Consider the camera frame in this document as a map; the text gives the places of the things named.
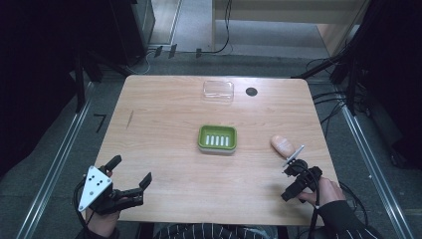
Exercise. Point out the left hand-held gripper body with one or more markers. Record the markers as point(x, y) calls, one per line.
point(96, 186)

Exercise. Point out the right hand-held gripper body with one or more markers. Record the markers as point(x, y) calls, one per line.
point(303, 176)

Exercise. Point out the pink soap bar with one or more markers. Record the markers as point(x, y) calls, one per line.
point(282, 145)

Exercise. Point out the person's right hand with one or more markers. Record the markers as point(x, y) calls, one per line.
point(326, 192)

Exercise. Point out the person's left hand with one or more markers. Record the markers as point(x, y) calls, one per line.
point(103, 223)

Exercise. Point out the green soap dish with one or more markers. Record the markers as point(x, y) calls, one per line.
point(217, 139)

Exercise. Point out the person's striped clothing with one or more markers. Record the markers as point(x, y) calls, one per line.
point(212, 231)

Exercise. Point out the black stand legs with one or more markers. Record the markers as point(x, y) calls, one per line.
point(348, 76)
point(79, 83)

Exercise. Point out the black round table grommet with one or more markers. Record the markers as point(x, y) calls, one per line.
point(251, 91)

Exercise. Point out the clear plastic lid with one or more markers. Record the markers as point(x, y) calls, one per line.
point(218, 90)

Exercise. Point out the black cabinet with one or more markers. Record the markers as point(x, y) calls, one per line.
point(132, 30)

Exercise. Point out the light wooden furniture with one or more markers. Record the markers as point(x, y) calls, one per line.
point(288, 10)

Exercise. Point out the metal floor rail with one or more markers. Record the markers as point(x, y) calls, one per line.
point(53, 166)
point(375, 172)

